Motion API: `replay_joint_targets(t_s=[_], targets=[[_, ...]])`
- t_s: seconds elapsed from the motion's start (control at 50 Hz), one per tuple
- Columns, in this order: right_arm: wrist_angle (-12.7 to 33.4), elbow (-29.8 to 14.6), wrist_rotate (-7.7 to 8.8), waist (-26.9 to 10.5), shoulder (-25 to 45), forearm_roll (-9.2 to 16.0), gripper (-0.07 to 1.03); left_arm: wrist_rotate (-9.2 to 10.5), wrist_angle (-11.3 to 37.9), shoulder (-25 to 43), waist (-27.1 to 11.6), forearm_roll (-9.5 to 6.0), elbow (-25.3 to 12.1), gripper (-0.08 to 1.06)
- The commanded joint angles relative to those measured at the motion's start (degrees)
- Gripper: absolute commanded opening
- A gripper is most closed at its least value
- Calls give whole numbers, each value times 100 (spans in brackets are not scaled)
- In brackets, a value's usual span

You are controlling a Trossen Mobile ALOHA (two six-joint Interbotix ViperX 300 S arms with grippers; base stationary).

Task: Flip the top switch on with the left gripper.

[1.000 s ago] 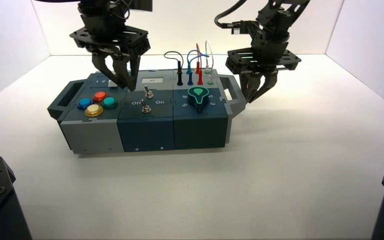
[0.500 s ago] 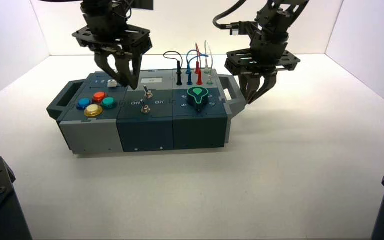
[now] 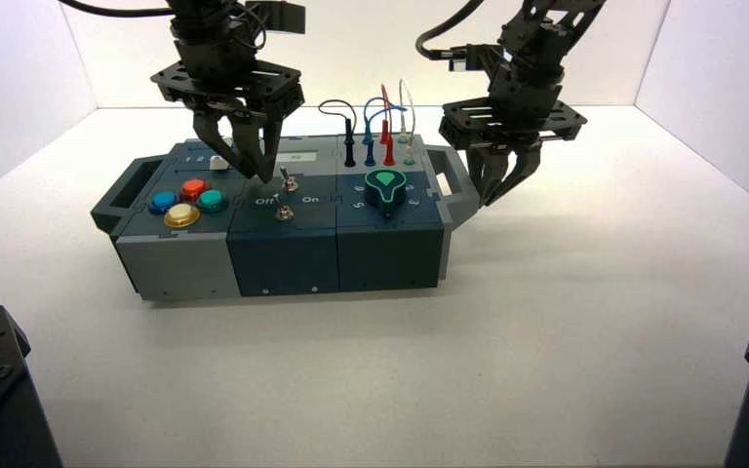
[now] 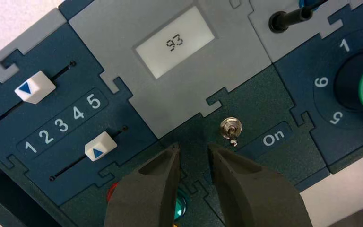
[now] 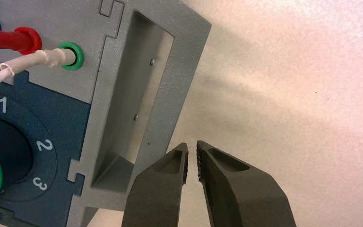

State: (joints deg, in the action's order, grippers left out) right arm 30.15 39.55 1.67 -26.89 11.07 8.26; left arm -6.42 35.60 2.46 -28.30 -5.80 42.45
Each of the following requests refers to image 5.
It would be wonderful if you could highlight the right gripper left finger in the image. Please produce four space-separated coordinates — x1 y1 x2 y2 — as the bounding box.
121 142 190 227

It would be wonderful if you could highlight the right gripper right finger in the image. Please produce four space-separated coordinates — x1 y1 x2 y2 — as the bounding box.
196 140 297 227

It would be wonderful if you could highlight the grey and teal control box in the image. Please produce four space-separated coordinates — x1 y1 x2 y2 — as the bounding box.
0 0 212 227

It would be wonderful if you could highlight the white banana plug cable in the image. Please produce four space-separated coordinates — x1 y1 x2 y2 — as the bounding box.
0 48 77 92

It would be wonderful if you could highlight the red banana plug cable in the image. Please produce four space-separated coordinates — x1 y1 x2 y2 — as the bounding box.
0 26 43 56

